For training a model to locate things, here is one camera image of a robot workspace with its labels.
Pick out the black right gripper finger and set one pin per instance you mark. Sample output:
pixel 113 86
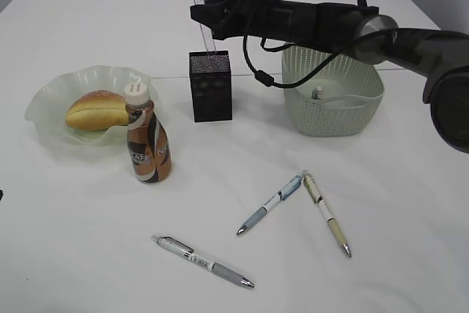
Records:
pixel 218 14
pixel 228 30

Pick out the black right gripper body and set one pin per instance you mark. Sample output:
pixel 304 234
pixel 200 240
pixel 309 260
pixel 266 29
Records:
pixel 267 18

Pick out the grey-green paper ball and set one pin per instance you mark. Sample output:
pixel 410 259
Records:
pixel 317 93

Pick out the brown coffee drink bottle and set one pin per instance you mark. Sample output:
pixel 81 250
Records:
pixel 147 141

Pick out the golden bread roll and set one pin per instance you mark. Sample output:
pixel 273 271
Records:
pixel 97 110

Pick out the blue grey ballpoint pen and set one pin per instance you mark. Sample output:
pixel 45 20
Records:
pixel 280 196

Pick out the beige white ballpoint pen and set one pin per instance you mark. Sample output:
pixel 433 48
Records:
pixel 330 219

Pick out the grey white ballpoint pen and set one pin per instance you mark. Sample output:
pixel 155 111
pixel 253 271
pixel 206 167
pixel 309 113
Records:
pixel 189 254

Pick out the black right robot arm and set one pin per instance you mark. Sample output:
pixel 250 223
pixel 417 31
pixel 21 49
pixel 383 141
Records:
pixel 360 32

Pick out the black mesh pen holder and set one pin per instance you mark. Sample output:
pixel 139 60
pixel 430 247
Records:
pixel 211 86

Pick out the grey-green woven plastic basket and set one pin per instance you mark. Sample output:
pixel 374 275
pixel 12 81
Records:
pixel 352 93

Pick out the pale green wavy plate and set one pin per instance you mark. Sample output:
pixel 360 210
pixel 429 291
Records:
pixel 49 105

